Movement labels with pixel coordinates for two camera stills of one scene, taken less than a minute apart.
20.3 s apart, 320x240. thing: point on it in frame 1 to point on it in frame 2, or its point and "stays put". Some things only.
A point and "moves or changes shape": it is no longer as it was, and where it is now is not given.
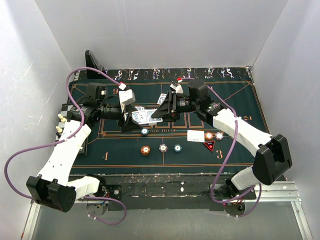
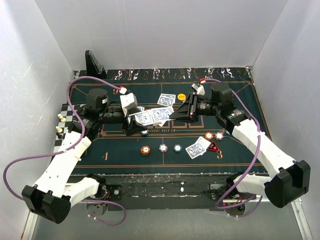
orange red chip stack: (145, 150) stays put
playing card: (195, 135) to (203, 142)
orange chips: (208, 135) stays put
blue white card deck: (145, 116) stays put
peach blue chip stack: (163, 148) stays put
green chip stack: (177, 148) stays put
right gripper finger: (164, 111) to (183, 112)
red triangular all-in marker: (210, 145) moves or changes shape
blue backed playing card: (139, 108) stays put
